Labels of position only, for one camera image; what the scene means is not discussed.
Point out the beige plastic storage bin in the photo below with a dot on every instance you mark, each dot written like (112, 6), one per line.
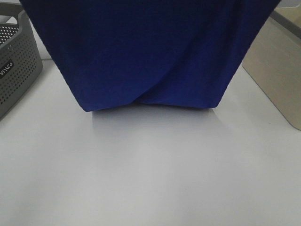
(274, 61)

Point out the blue microfibre towel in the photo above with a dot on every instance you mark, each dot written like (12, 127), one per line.
(168, 52)

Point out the grey perforated plastic basket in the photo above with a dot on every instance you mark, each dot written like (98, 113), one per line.
(20, 62)

